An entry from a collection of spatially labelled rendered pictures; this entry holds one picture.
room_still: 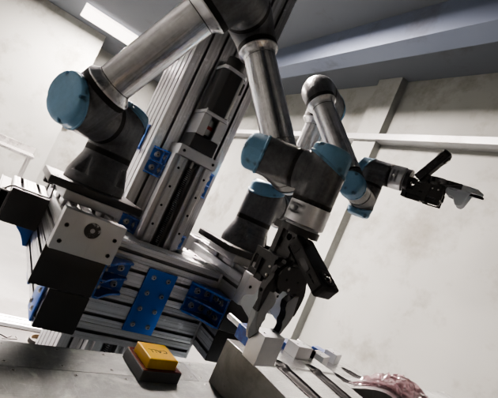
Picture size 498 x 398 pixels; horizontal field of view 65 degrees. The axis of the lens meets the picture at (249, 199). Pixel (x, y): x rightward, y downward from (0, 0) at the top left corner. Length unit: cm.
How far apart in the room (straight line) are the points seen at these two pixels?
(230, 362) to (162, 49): 65
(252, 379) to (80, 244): 45
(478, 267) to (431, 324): 53
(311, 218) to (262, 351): 24
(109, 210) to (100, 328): 31
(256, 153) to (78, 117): 40
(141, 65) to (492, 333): 274
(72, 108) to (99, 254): 31
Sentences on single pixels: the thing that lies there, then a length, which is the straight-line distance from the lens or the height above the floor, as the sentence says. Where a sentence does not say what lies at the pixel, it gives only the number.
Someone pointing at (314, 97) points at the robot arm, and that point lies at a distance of 129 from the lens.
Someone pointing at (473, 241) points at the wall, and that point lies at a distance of 330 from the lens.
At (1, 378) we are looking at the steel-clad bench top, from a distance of 64.
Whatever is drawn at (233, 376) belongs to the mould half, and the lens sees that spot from 79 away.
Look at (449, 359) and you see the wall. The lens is 319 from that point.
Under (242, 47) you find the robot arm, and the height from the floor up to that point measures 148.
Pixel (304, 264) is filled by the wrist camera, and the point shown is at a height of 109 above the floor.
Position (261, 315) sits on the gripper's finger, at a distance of 69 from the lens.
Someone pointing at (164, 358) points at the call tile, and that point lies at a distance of 75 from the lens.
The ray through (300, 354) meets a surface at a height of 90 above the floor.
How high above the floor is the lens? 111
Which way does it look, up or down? 4 degrees up
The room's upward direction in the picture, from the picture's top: 24 degrees clockwise
